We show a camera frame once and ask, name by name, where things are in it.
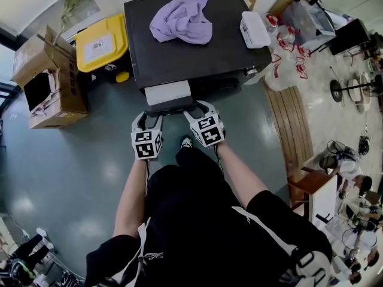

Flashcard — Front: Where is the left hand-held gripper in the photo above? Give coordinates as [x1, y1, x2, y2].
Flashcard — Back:
[130, 110, 165, 163]

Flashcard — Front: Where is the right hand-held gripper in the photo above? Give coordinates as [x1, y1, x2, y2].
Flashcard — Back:
[182, 100, 226, 148]

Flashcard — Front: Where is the white pull-out drawer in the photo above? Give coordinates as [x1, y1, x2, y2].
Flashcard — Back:
[144, 80, 198, 118]

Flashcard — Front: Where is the person's right forearm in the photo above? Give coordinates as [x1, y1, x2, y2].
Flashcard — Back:
[215, 143, 269, 210]

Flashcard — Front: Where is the person's left forearm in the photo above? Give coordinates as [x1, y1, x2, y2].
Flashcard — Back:
[113, 159, 150, 240]

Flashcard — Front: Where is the brown cardboard box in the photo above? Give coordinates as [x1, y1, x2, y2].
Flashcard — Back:
[11, 25, 90, 130]

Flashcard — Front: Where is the cluster of clear water jugs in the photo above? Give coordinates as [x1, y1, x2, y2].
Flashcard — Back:
[263, 13, 312, 92]

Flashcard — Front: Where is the wooden slatted step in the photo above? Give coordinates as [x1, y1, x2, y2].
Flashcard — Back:
[262, 78, 315, 185]

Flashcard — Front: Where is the black bin with yellow lid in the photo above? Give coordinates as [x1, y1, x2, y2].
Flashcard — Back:
[74, 13, 131, 85]

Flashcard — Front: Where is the purple crumpled cloth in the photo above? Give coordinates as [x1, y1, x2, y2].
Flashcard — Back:
[149, 0, 214, 45]

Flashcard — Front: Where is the white plastic lidded box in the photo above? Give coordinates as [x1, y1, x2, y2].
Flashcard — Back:
[239, 10, 272, 50]

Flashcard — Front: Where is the person's black clothing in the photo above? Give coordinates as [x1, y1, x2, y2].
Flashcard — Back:
[85, 146, 333, 287]

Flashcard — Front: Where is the black standing fan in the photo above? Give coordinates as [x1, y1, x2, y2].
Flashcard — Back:
[330, 72, 383, 113]

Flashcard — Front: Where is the clear plastic storage bin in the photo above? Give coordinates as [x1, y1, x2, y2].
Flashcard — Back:
[281, 0, 336, 46]

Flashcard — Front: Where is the white table with wooden legs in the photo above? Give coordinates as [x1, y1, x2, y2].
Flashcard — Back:
[287, 167, 338, 224]

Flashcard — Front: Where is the white round cushion seat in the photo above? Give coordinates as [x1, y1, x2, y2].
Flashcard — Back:
[346, 78, 361, 101]

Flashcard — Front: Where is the black cabinet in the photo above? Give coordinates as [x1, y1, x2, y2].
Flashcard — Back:
[324, 18, 372, 56]

